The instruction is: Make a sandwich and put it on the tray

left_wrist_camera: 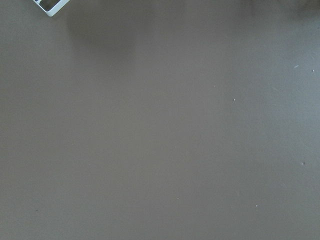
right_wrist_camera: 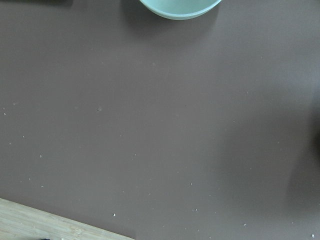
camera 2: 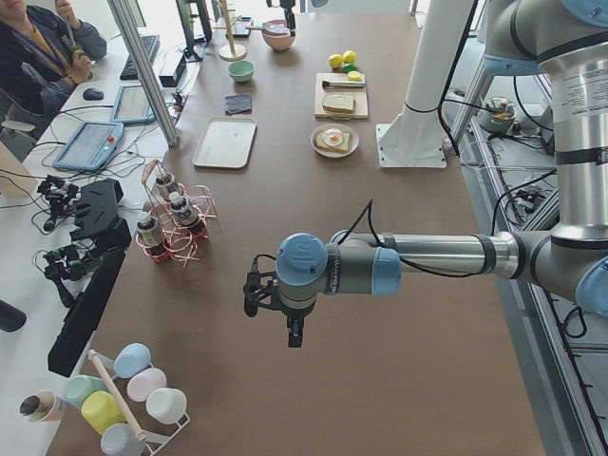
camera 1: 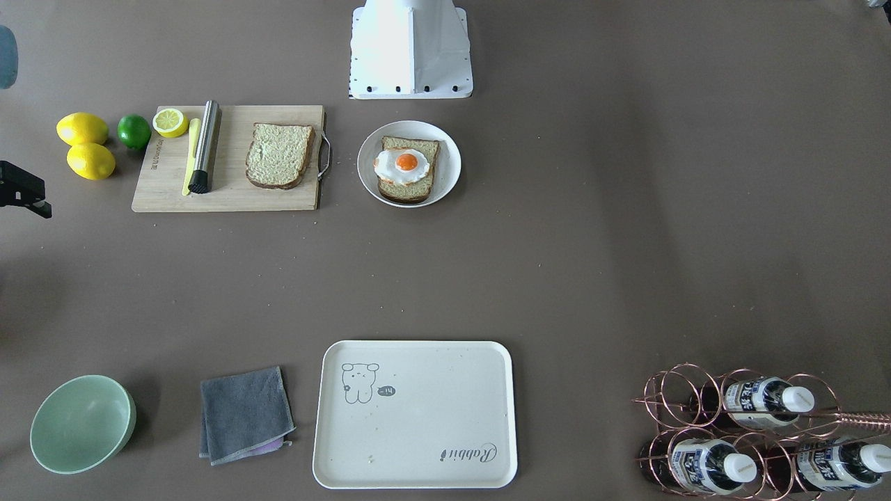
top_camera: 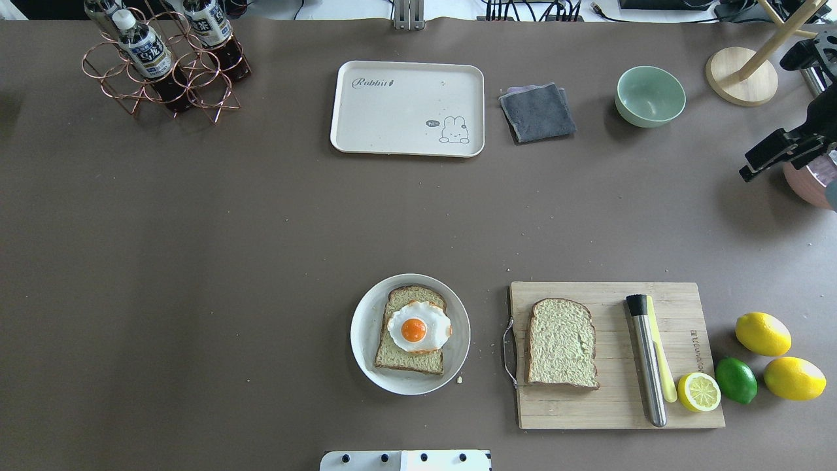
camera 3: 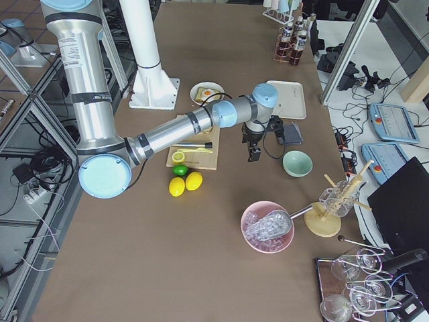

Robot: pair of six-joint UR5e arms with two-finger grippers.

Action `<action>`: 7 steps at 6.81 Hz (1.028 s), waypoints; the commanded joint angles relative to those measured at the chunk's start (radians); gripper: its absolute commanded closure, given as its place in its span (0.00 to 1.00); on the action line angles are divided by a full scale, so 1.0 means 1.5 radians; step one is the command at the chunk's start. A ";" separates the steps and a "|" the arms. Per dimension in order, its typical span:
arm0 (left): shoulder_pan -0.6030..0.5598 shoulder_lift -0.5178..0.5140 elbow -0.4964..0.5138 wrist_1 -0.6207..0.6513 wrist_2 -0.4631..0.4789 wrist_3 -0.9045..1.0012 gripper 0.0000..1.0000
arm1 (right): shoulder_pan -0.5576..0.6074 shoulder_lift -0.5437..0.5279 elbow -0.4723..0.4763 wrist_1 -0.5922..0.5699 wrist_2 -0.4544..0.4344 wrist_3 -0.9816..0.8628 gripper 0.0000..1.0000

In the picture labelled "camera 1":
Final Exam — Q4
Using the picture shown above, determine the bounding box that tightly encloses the white round plate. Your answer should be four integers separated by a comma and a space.
356, 120, 462, 208

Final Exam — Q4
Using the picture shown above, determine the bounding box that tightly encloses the bread slice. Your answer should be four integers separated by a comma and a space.
377, 136, 441, 204
245, 122, 315, 190

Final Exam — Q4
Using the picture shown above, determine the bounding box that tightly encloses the cream rabbit tray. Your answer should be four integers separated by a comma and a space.
313, 340, 519, 489

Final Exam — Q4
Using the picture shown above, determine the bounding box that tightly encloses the fried egg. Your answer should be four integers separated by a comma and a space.
373, 148, 432, 186

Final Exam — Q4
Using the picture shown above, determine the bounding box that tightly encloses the grey folded cloth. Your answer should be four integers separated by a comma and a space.
198, 367, 296, 466

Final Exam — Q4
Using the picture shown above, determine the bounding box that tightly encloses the yellow plastic knife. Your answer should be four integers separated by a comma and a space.
181, 118, 203, 196

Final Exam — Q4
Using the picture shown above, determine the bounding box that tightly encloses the wooden cutting board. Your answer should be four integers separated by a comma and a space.
132, 105, 325, 213

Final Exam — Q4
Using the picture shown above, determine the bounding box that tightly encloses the half lemon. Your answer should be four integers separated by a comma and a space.
152, 108, 190, 138

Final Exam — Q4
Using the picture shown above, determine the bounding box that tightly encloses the lower dark bottle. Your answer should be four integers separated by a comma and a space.
764, 438, 890, 493
637, 438, 758, 495

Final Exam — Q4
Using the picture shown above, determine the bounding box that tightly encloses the dark bottle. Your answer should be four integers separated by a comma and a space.
637, 438, 758, 495
764, 438, 890, 493
686, 376, 816, 432

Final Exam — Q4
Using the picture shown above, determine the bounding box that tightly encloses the green lime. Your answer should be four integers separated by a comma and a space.
117, 114, 152, 151

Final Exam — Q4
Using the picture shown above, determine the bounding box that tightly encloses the upper dark bottle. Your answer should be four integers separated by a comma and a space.
686, 376, 816, 432

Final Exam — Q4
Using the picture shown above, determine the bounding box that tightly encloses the lower whole lemon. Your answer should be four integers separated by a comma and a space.
66, 143, 116, 180

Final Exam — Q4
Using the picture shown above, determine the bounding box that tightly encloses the whole lemon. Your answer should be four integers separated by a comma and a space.
66, 143, 116, 180
55, 112, 109, 146

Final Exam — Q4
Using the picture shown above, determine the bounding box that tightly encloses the upper whole lemon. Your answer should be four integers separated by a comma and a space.
55, 112, 109, 146

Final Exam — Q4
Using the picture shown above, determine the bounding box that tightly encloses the mint green bowl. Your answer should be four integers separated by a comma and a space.
31, 374, 136, 475

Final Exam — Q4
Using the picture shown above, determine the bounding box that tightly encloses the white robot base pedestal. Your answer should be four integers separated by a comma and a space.
348, 1, 474, 100

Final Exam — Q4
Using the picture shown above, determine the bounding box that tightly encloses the copper wire bottle rack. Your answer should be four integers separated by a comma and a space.
638, 363, 889, 500

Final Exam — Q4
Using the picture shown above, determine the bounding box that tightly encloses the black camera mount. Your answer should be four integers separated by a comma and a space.
0, 161, 53, 218

